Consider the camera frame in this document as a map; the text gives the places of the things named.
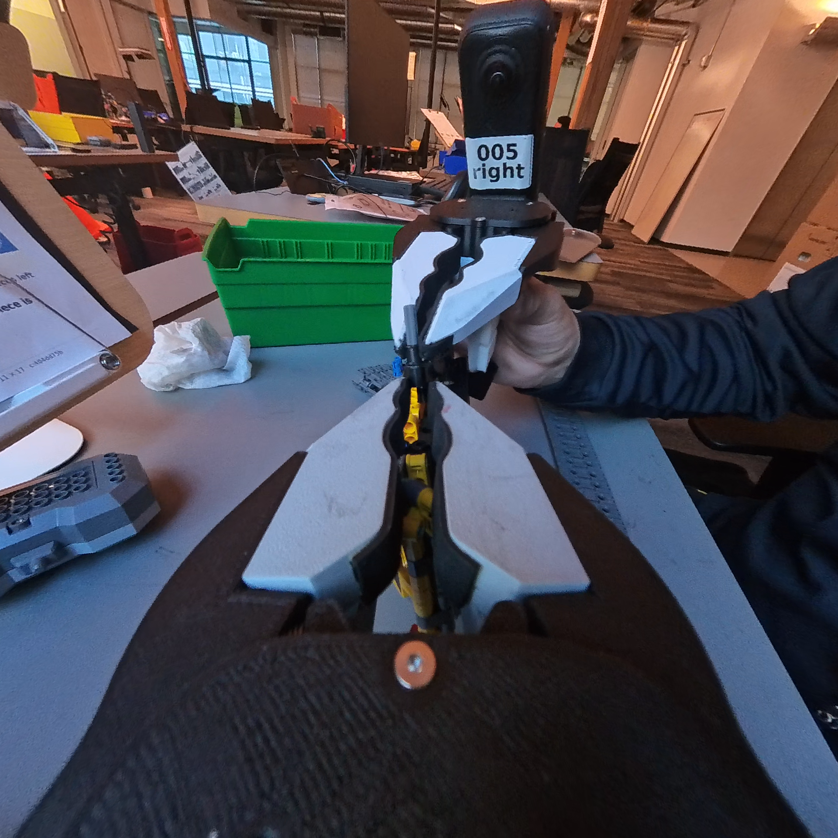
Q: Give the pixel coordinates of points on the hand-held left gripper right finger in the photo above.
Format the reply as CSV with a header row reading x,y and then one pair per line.
x,y
517,510

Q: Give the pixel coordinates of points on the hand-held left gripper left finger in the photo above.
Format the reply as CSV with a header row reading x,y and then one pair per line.
x,y
321,510

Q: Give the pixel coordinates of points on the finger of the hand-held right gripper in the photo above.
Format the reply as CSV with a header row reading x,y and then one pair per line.
x,y
484,288
409,275

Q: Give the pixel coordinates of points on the yellow black toy car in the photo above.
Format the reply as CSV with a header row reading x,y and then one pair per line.
x,y
416,524

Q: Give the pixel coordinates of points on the green plastic bin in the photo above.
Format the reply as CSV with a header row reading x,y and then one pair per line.
x,y
294,308

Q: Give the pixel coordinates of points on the person's right hand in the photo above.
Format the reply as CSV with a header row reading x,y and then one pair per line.
x,y
537,334

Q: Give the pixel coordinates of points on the printed paper sheet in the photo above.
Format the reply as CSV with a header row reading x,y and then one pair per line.
x,y
373,206

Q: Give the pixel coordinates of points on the flat grey track strip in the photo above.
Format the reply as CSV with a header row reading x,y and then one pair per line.
x,y
582,458

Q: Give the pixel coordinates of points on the grey track strip right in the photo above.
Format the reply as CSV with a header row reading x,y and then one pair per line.
x,y
373,378

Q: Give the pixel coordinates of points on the black monitor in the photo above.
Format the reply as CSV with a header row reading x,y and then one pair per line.
x,y
378,65

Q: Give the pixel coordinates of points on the orange cardboard divider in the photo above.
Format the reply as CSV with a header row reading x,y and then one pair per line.
x,y
317,118

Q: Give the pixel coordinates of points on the crumpled white tissue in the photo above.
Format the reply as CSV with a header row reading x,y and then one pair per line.
x,y
190,357

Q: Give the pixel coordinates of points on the white leaning boards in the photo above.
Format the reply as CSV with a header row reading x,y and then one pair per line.
x,y
681,177

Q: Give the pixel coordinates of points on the black white printed sign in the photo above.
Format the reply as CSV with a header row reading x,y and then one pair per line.
x,y
196,171

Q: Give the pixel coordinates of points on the dark red crate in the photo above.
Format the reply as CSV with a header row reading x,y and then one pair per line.
x,y
157,245

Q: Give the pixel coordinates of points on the grey building block assembly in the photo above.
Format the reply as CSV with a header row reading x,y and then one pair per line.
x,y
65,517

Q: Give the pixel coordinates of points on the person's upper body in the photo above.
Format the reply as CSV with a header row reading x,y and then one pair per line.
x,y
785,556

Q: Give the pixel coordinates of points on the large paned window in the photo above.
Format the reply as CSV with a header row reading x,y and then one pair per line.
x,y
226,65

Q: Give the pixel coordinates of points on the instruction sheet on stand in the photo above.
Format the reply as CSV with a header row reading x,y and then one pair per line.
x,y
91,275

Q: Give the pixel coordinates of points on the red plastic part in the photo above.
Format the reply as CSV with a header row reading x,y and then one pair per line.
x,y
88,222

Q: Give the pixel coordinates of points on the long wooden workbench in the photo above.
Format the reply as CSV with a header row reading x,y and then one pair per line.
x,y
98,154

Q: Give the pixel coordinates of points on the printed instruction sheet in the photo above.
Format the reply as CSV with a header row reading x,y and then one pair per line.
x,y
46,301

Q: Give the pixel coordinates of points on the yellow storage bin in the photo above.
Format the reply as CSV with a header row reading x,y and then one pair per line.
x,y
72,126

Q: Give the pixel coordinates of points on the orange storage bin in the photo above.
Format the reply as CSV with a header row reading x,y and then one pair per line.
x,y
42,91

